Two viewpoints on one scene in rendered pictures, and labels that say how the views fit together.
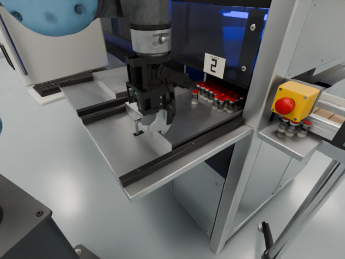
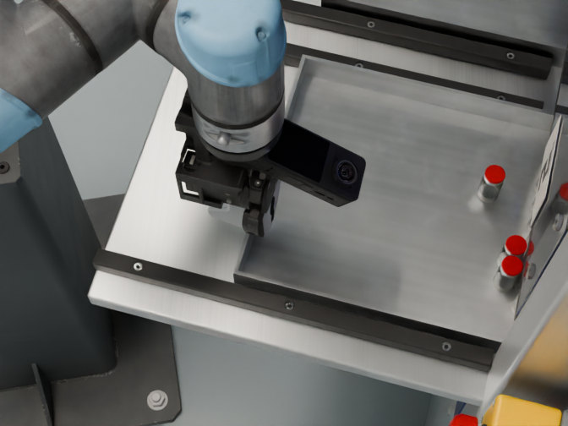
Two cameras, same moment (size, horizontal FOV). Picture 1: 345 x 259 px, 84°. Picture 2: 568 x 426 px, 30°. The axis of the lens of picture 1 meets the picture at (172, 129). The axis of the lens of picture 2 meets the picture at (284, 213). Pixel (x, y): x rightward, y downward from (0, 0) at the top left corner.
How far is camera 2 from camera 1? 0.75 m
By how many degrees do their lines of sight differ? 42
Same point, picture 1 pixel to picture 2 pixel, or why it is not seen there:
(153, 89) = (206, 178)
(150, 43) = (200, 128)
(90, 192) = not seen: hidden behind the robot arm
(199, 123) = (394, 268)
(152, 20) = (202, 109)
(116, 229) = not seen: hidden behind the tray
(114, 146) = (172, 162)
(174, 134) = (303, 243)
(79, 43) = not seen: outside the picture
